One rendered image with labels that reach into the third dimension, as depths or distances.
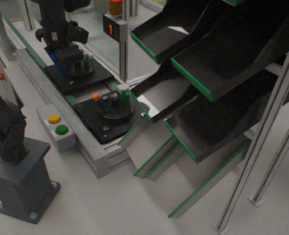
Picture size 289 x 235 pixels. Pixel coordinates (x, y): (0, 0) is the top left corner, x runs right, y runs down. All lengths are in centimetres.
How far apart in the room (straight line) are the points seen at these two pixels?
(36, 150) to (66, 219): 23
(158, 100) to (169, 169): 20
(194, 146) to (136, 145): 28
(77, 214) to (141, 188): 22
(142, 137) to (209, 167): 23
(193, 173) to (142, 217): 24
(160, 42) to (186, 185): 36
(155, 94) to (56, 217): 47
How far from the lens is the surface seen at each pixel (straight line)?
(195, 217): 90
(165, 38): 63
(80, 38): 75
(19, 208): 90
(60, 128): 99
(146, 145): 82
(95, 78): 124
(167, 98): 70
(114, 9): 107
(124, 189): 93
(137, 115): 102
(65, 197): 94
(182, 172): 75
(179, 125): 65
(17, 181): 76
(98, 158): 89
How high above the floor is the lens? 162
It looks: 40 degrees down
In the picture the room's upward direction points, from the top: 3 degrees clockwise
